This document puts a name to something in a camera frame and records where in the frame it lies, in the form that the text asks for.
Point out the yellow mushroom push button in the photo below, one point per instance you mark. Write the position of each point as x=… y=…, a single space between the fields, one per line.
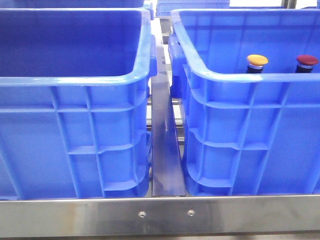
x=256 y=63

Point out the red mushroom push button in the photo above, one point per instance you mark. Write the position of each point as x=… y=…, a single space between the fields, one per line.
x=306 y=63

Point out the large blue crate right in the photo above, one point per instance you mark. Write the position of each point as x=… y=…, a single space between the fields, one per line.
x=245 y=133

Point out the large blue crate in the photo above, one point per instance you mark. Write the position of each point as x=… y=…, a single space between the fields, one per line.
x=245 y=133
x=73 y=102

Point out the large blue crate left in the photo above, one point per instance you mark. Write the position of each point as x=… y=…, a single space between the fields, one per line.
x=73 y=102

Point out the blue crate rear right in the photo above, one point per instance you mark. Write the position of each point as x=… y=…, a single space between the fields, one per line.
x=164 y=7

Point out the blue crate rear left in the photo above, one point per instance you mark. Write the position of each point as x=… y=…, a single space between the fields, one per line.
x=37 y=4

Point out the steel front frame rail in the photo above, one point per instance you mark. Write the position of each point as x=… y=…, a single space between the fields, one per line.
x=159 y=216

